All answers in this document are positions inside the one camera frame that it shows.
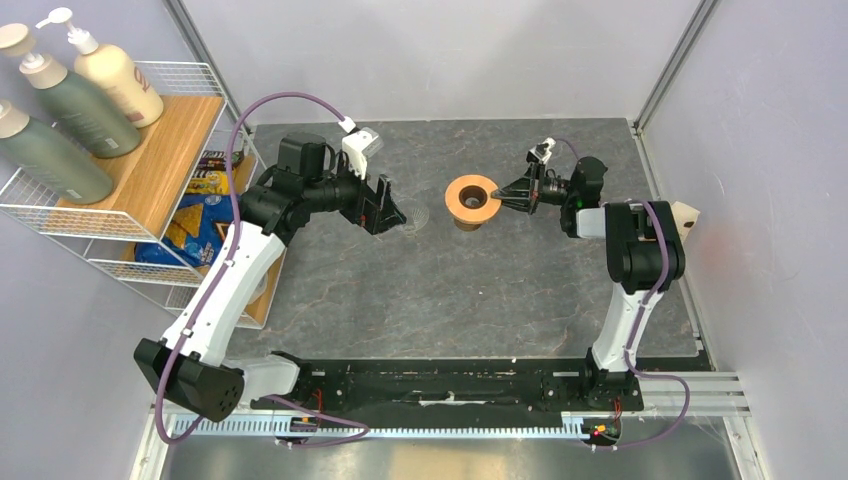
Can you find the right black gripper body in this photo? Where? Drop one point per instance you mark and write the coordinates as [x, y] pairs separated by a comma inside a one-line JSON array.
[[544, 188]]

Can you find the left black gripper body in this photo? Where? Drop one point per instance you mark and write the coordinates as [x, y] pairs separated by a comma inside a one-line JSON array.
[[364, 212]]

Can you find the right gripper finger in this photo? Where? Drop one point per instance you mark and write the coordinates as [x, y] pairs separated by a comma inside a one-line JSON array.
[[520, 204], [518, 189]]

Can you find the clear glass dripper cone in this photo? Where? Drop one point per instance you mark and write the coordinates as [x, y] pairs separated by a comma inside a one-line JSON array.
[[417, 218]]

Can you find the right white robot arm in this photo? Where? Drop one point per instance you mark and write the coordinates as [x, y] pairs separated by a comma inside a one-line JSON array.
[[644, 256]]

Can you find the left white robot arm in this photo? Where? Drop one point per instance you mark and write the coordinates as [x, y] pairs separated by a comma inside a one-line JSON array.
[[187, 364]]

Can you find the wooden filter holder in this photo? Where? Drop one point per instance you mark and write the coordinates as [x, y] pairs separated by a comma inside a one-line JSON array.
[[685, 218]]

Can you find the yellow candy bag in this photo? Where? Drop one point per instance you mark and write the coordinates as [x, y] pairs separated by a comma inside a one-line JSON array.
[[209, 177]]

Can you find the blue Doritos chip bag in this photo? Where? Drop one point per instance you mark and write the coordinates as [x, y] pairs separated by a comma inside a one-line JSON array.
[[194, 236]]

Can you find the cream pump bottle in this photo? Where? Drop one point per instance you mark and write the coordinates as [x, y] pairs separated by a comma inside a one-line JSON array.
[[110, 68]]

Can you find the green pump bottle front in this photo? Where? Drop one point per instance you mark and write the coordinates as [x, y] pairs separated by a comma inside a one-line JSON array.
[[50, 158]]

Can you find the green pump bottle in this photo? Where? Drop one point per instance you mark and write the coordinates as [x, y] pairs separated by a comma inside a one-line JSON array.
[[50, 158], [81, 108]]

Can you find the green pump bottle middle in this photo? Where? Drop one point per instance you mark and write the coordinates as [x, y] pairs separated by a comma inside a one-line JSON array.
[[81, 108]]

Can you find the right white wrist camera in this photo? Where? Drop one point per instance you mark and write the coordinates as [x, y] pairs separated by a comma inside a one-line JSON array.
[[541, 152]]

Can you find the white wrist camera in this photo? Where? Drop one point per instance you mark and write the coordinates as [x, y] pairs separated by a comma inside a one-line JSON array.
[[541, 152], [358, 145]]

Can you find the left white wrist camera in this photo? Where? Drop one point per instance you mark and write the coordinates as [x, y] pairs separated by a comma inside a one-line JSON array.
[[358, 145]]

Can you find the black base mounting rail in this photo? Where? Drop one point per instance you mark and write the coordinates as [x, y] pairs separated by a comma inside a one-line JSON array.
[[447, 393]]

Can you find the white wire shelf rack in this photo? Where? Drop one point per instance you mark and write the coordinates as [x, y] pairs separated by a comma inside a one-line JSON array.
[[149, 183]]

